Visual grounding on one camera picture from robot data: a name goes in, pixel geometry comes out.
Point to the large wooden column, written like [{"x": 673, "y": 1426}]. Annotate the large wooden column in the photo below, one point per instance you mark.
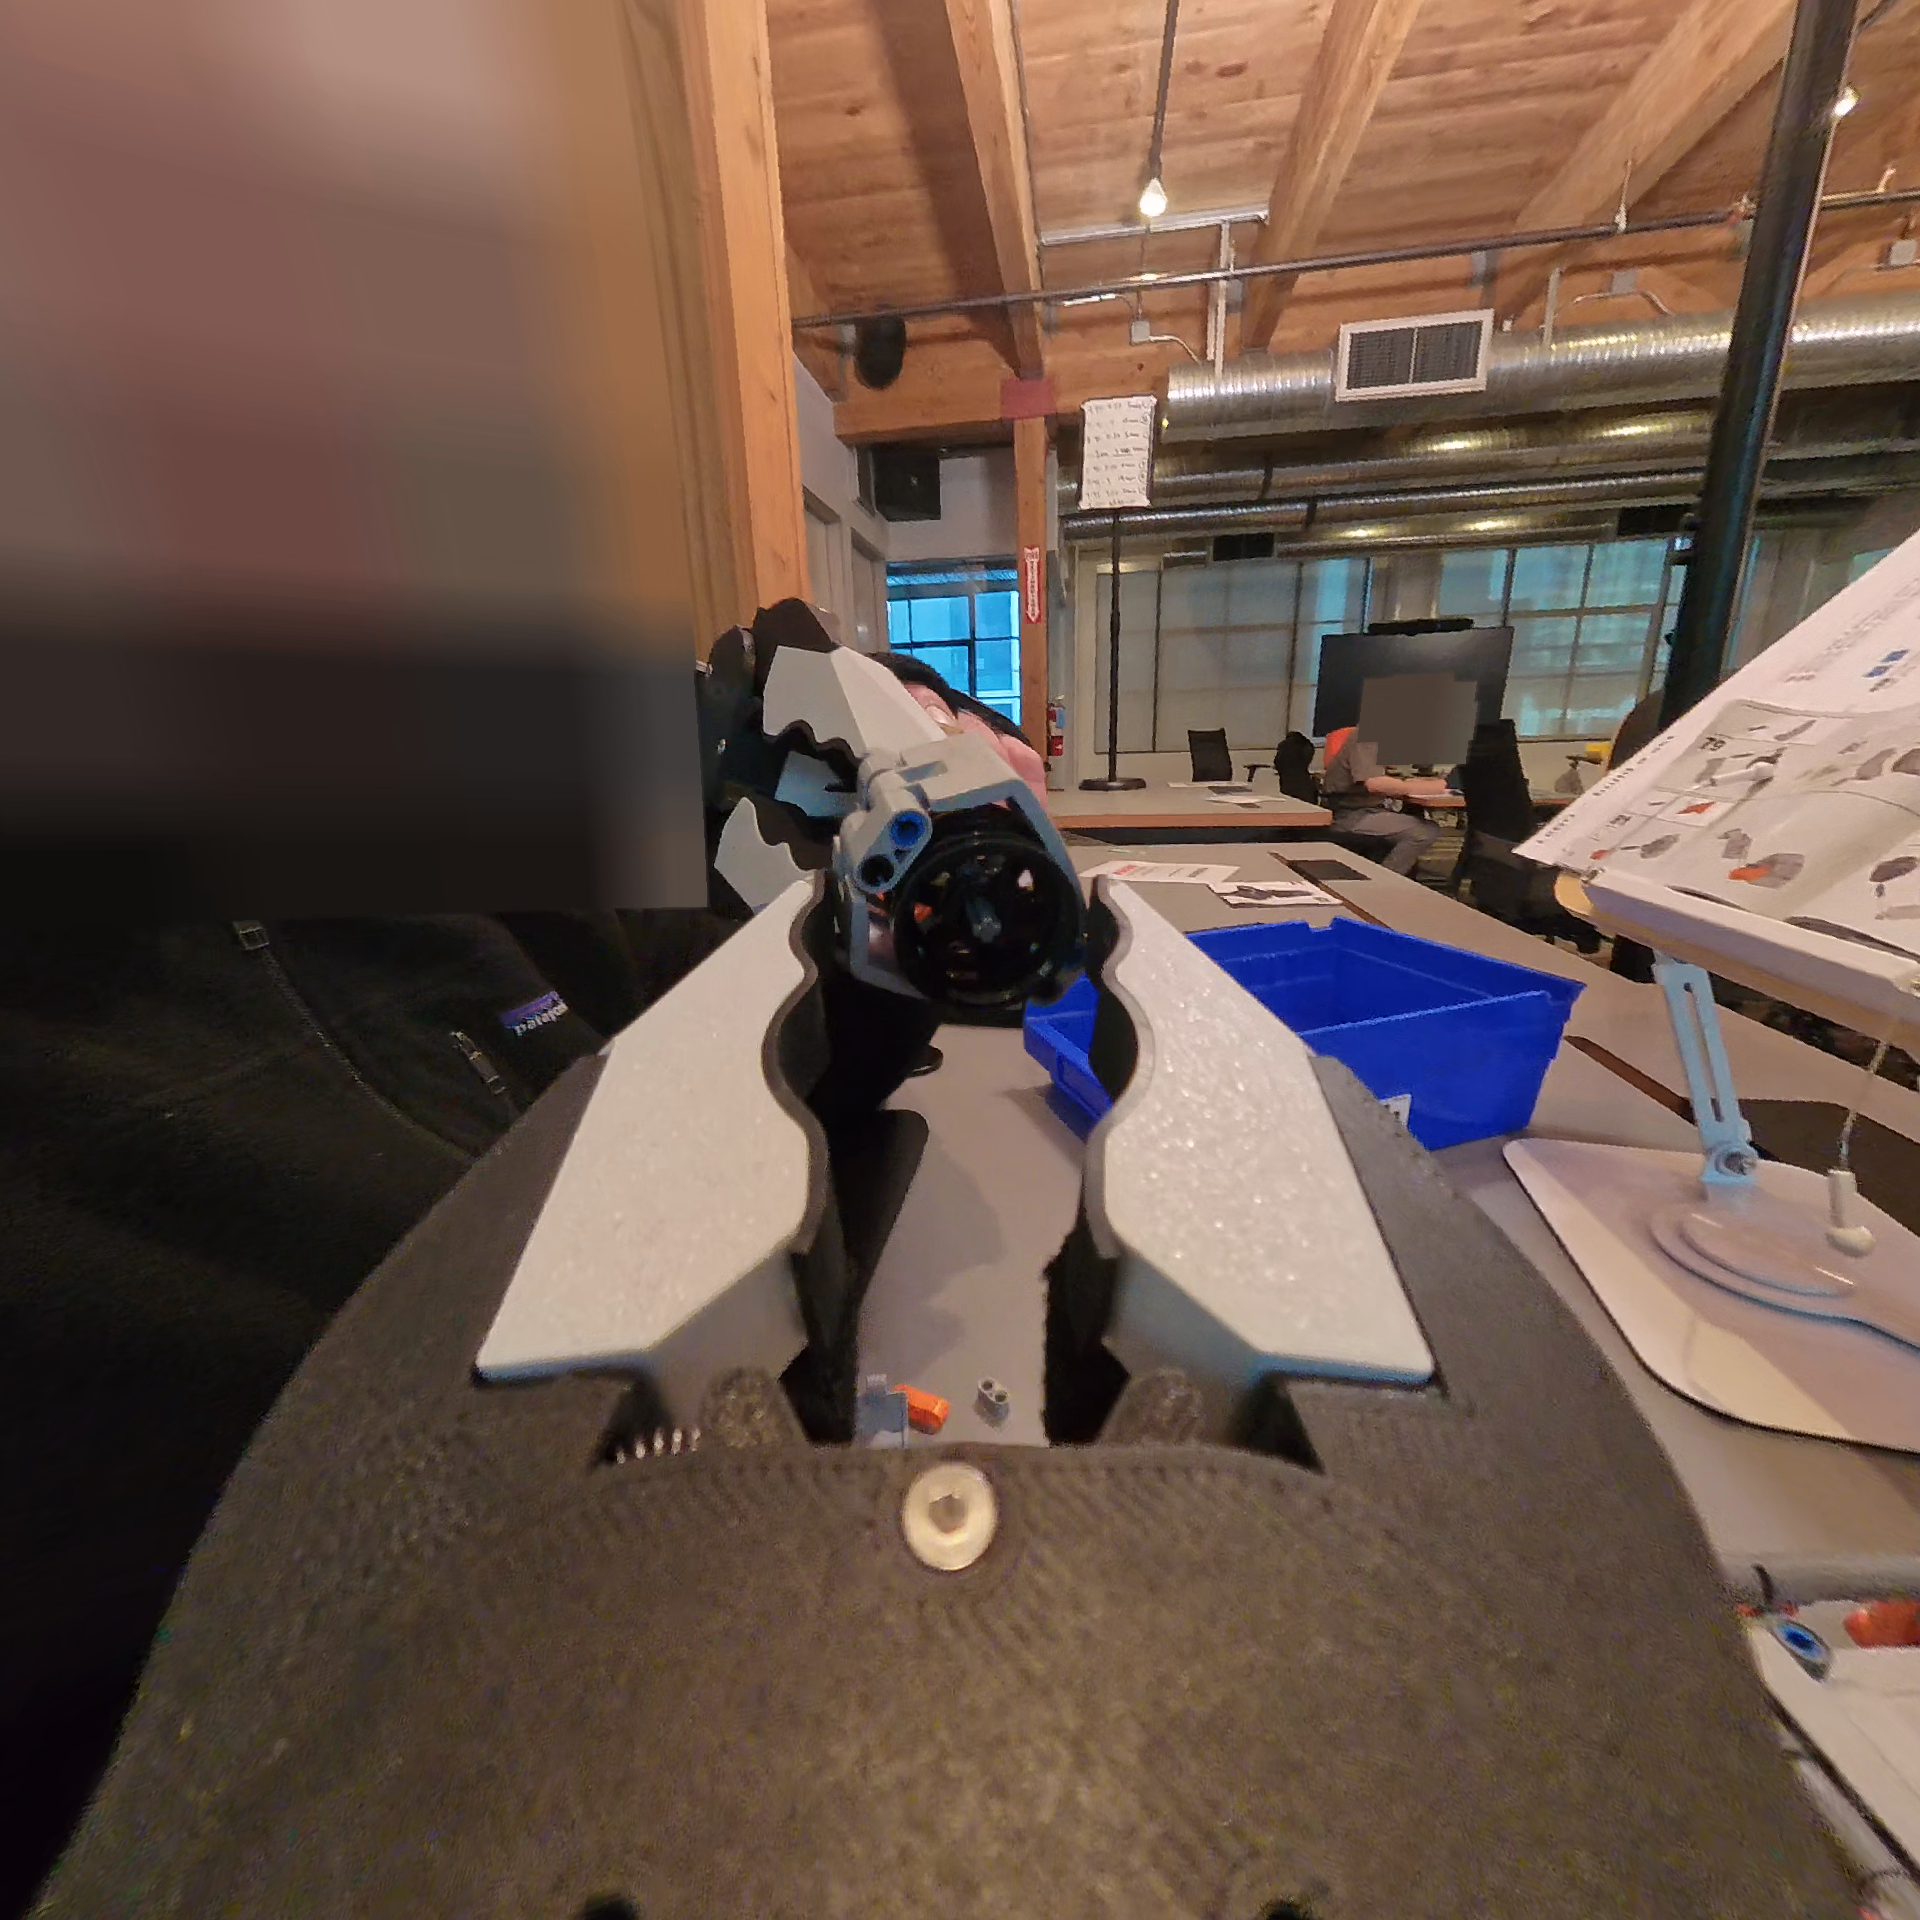
[{"x": 751, "y": 300}]

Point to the white vent grille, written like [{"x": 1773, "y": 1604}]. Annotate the white vent grille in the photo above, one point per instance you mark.
[{"x": 1414, "y": 354}]

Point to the black office chair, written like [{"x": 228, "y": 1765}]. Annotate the black office chair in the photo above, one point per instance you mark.
[
  {"x": 1501, "y": 826},
  {"x": 1207, "y": 754}
]

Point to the black steel pole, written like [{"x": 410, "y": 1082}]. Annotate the black steel pole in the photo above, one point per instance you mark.
[{"x": 1757, "y": 375}]

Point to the grey orange toy tracked robot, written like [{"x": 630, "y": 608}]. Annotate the grey orange toy tracked robot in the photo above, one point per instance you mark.
[{"x": 1845, "y": 1723}]

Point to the wooden post with red sign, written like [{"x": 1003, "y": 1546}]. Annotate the wooden post with red sign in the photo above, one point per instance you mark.
[{"x": 1030, "y": 524}]

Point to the open instruction booklet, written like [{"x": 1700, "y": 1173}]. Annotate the open instruction booklet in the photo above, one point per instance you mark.
[{"x": 1770, "y": 780}]

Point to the blue bin with white tag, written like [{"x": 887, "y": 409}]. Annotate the blue bin with white tag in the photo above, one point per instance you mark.
[{"x": 1350, "y": 1020}]

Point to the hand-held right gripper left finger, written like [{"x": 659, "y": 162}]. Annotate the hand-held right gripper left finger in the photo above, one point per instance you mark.
[{"x": 676, "y": 1185}]

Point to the grey curved toy panel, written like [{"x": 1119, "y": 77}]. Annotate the grey curved toy panel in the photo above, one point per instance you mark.
[{"x": 882, "y": 1411}]

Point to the wooden office table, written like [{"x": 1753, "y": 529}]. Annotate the wooden office table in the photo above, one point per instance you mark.
[{"x": 1186, "y": 810}]

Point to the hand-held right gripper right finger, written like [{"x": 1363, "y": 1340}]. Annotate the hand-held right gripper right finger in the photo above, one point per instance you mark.
[{"x": 1244, "y": 1201}]

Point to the black fleece jacket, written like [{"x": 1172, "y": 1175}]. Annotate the black fleece jacket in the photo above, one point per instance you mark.
[{"x": 225, "y": 1201}]

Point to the person's left hand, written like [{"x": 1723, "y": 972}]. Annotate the person's left hand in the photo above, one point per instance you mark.
[{"x": 1014, "y": 763}]

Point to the black monitor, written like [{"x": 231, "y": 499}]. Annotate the black monitor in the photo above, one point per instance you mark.
[{"x": 1411, "y": 660}]

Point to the printed paper sheet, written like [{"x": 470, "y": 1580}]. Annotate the printed paper sheet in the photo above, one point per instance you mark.
[
  {"x": 1277, "y": 892},
  {"x": 1141, "y": 873}
]

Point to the paper flip chart on stand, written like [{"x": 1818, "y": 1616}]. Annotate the paper flip chart on stand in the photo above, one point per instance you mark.
[{"x": 1119, "y": 451}]

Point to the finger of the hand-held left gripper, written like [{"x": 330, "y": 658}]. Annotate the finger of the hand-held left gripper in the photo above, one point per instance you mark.
[
  {"x": 765, "y": 855},
  {"x": 841, "y": 704}
]

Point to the grey toy motor block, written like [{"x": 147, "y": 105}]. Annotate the grey toy motor block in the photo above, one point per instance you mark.
[{"x": 962, "y": 884}]

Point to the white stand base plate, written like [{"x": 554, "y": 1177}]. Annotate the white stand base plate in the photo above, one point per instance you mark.
[{"x": 1770, "y": 1244}]

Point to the orange flat toy plate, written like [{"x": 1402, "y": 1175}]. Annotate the orange flat toy plate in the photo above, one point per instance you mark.
[{"x": 926, "y": 1407}]

